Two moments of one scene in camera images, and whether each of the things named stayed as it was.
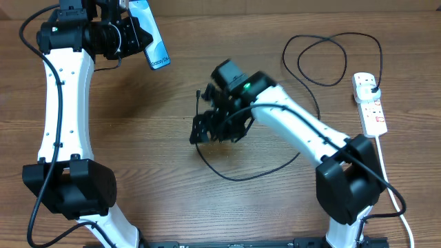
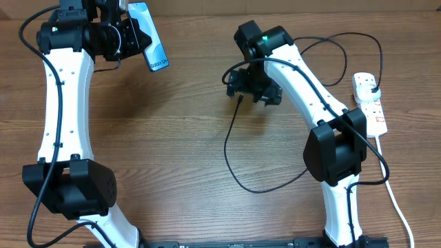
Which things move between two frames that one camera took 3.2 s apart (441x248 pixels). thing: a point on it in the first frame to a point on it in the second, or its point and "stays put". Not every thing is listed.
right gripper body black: [236, 127] to [258, 84]
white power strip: [371, 113] stays put
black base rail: [233, 243] stays put
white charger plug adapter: [363, 93] stays put
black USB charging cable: [240, 178] to [240, 98]
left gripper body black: [123, 41] stays put
